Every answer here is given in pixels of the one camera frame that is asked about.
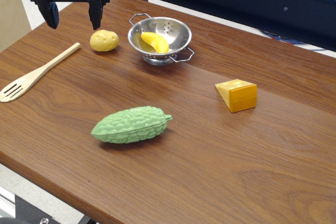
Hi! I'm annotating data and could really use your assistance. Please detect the green toy bitter gourd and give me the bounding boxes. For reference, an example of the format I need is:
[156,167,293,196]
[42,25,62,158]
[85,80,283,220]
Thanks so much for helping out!
[91,106,173,144]

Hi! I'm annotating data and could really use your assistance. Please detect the steel colander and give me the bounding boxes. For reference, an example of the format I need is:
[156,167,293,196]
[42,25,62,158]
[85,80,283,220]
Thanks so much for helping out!
[128,13,194,66]

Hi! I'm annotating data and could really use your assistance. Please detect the orange toy cheese wedge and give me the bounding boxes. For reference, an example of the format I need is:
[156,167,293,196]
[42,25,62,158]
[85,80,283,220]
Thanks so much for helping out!
[215,79,257,113]

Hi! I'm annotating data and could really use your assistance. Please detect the yellow toy potato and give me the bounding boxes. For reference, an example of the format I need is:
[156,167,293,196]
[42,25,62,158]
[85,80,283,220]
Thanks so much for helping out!
[90,30,119,52]

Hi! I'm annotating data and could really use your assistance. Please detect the wooden slotted spatula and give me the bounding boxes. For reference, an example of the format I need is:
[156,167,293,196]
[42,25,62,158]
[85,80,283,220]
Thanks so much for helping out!
[1,42,81,103]

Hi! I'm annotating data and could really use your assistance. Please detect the aluminium camera mount base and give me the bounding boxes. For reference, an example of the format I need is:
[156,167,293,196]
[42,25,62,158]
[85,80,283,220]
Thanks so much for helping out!
[1,186,96,223]

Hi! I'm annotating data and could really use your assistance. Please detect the yellow toy banana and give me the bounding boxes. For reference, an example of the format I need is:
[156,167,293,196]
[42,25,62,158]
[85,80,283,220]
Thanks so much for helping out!
[141,32,169,54]

